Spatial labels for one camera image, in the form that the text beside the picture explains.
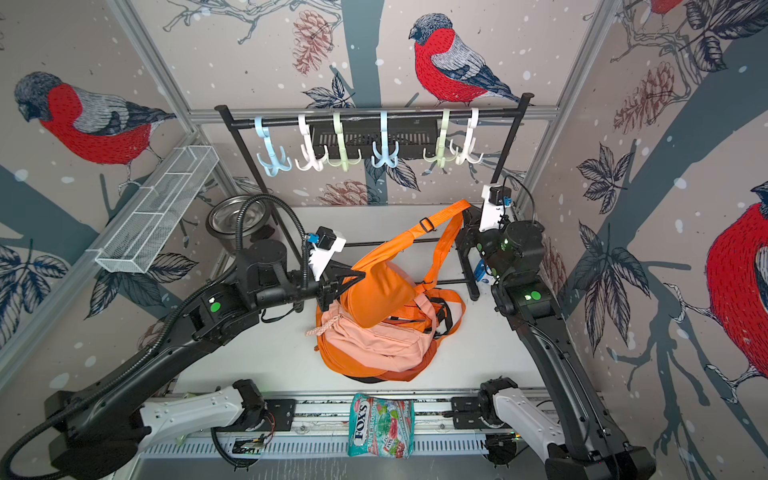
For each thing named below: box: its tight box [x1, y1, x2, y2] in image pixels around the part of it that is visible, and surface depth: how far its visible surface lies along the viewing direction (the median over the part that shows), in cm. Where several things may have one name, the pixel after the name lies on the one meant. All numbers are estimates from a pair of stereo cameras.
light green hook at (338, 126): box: [324, 112, 362, 172], surface depth 66 cm
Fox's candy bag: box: [348, 393, 415, 459], surface depth 71 cm
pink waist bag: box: [306, 293, 437, 371], surface depth 78 cm
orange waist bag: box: [342, 199, 471, 328], surface depth 63 cm
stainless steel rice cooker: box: [206, 194, 271, 254], surface depth 100 cm
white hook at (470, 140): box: [450, 107, 485, 165], surface depth 68 cm
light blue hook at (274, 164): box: [254, 116, 292, 177], surface depth 67 cm
